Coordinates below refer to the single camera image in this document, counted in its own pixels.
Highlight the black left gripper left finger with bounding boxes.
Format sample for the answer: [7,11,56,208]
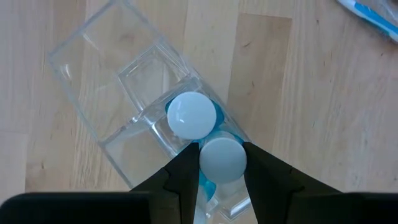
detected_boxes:
[0,142,200,224]

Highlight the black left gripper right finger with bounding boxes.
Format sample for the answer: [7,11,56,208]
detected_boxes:
[242,141,398,224]

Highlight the blue mouthwash bottle white cap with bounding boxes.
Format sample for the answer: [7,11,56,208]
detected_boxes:
[197,136,248,202]
[164,91,225,141]
[208,129,245,146]

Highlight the blue white toothbrush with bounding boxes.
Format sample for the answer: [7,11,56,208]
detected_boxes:
[336,0,398,44]

